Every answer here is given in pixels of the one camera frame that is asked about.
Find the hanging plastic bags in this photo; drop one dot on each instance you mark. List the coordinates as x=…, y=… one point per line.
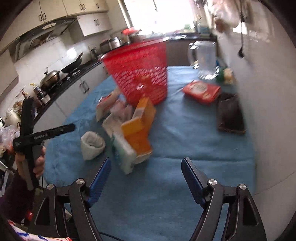
x=228, y=16

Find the pink white plastic wrapper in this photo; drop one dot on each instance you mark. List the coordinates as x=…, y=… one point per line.
x=113, y=104

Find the orange cardboard box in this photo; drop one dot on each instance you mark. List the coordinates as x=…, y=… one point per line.
x=136, y=130

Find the steel pot with lid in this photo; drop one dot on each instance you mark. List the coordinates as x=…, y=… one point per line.
x=50, y=79

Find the person's left hand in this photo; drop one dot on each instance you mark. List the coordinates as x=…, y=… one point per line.
x=39, y=164

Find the green white tissue pack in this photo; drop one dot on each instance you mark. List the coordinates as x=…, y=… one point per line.
x=123, y=152

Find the black wok pan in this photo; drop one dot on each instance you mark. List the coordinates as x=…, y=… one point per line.
x=74, y=65

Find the black hanging cable plug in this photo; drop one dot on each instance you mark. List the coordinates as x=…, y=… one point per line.
x=241, y=34

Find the red plastic mesh basket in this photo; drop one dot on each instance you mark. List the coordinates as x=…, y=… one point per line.
x=140, y=70

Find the clear glass mug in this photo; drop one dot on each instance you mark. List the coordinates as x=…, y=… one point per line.
x=202, y=56

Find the red tissue packet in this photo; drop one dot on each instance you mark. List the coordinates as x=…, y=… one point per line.
x=203, y=92

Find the white plastic bag on counter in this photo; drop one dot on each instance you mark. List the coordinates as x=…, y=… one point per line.
x=8, y=134

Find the blue table cloth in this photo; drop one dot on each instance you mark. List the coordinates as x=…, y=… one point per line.
x=154, y=201

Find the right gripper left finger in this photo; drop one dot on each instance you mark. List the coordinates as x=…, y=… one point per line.
x=65, y=211

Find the silver rice cooker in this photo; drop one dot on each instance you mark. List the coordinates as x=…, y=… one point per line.
x=114, y=43

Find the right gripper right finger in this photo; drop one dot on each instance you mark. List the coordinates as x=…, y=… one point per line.
x=243, y=220

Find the red lid pot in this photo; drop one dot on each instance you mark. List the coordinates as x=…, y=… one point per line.
x=133, y=34

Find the electric kettle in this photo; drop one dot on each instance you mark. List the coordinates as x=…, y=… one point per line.
x=94, y=54

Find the green snack packet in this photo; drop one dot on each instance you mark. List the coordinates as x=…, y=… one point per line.
x=225, y=76

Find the black smartphone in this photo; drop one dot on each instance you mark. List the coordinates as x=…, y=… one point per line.
x=229, y=114

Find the range hood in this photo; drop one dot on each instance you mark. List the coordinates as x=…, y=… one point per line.
x=38, y=36

